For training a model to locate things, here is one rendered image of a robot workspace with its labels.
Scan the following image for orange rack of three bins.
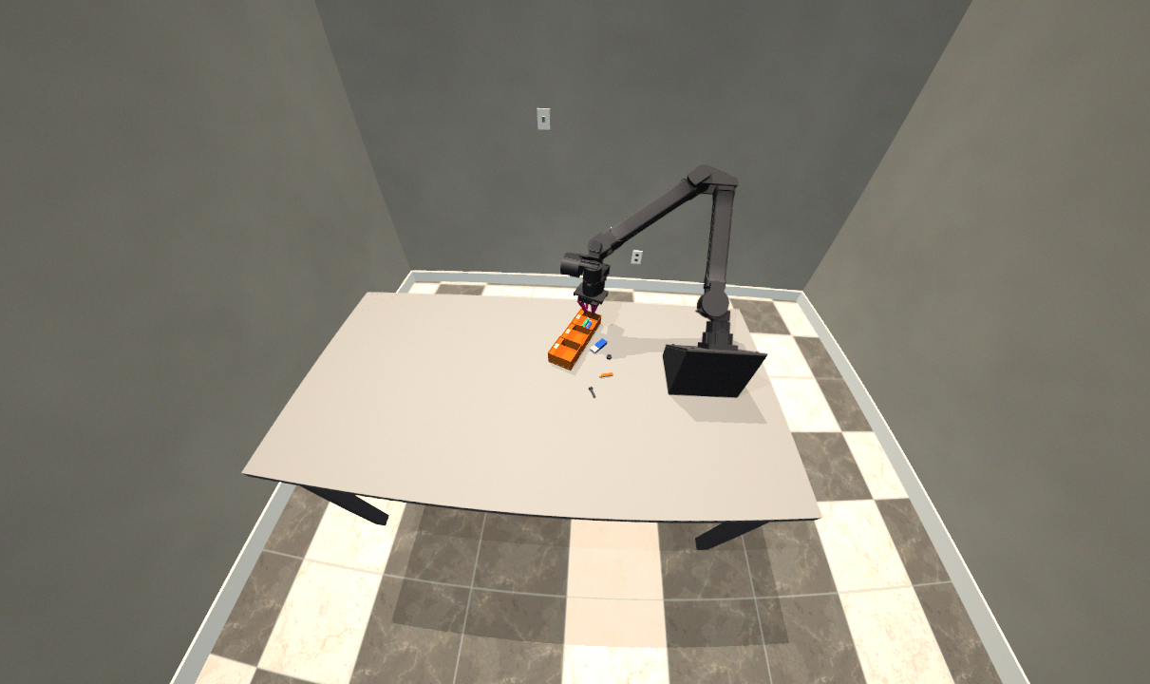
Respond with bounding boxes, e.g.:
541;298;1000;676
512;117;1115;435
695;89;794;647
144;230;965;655
549;309;601;371

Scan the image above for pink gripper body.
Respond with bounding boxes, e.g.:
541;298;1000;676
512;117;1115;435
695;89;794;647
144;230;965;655
574;279;610;307

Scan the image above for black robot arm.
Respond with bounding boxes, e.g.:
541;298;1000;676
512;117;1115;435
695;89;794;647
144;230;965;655
560;164;738;351

